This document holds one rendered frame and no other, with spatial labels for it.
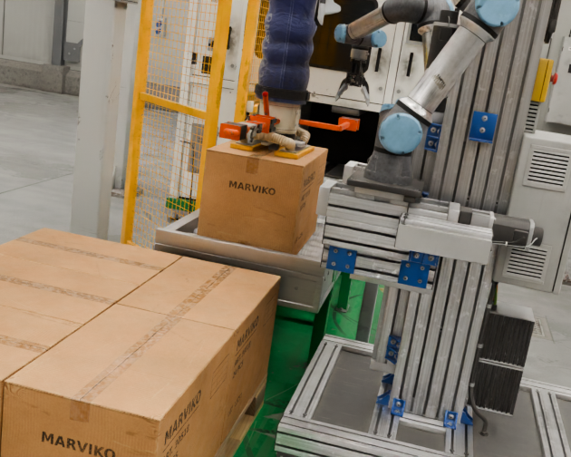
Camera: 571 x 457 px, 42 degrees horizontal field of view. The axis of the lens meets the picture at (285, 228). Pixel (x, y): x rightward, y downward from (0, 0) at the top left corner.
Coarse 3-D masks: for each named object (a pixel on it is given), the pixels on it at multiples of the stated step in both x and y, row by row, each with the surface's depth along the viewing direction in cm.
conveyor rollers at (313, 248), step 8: (320, 216) 388; (320, 224) 370; (320, 232) 353; (312, 240) 336; (320, 240) 343; (304, 248) 327; (312, 248) 326; (320, 248) 326; (304, 256) 310; (312, 256) 317
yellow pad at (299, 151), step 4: (300, 140) 321; (284, 148) 308; (296, 148) 313; (300, 148) 315; (304, 148) 316; (308, 148) 322; (312, 148) 325; (276, 152) 300; (280, 152) 300; (284, 152) 300; (288, 152) 301; (292, 152) 301; (296, 152) 302; (300, 152) 306; (304, 152) 309; (308, 152) 319; (280, 156) 300; (284, 156) 300; (288, 156) 299; (292, 156) 299; (296, 156) 299; (300, 156) 303
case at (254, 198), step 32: (224, 160) 294; (256, 160) 291; (288, 160) 294; (320, 160) 327; (224, 192) 296; (256, 192) 294; (288, 192) 291; (224, 224) 299; (256, 224) 296; (288, 224) 294
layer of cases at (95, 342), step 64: (0, 256) 260; (64, 256) 269; (128, 256) 279; (0, 320) 208; (64, 320) 215; (128, 320) 221; (192, 320) 228; (256, 320) 253; (0, 384) 176; (64, 384) 178; (128, 384) 182; (192, 384) 189; (256, 384) 275; (0, 448) 181; (64, 448) 176; (128, 448) 172; (192, 448) 201
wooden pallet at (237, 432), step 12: (264, 384) 289; (252, 396) 270; (264, 396) 294; (252, 408) 281; (240, 420) 277; (252, 420) 279; (240, 432) 269; (228, 444) 260; (216, 456) 231; (228, 456) 252
